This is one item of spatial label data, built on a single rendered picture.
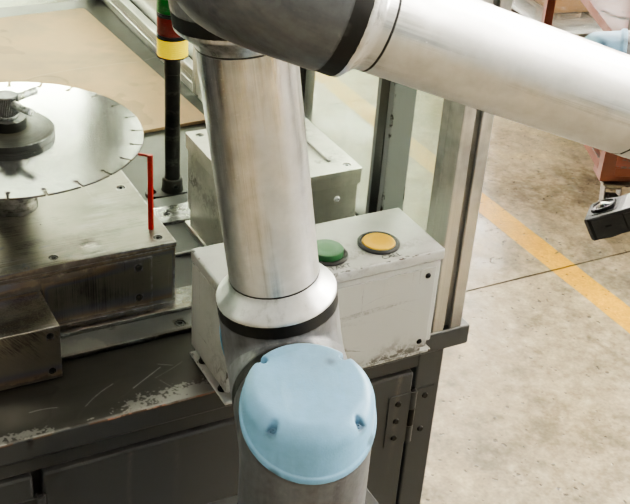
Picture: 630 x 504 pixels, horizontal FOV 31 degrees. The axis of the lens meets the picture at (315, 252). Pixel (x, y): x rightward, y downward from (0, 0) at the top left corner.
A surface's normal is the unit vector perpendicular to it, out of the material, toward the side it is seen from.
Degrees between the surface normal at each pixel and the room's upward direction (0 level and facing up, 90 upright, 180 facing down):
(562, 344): 0
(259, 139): 90
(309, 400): 8
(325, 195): 90
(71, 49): 0
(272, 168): 88
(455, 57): 86
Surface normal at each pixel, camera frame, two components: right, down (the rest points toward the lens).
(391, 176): 0.46, 0.48
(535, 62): 0.30, 0.13
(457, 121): -0.89, 0.19
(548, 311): 0.07, -0.85
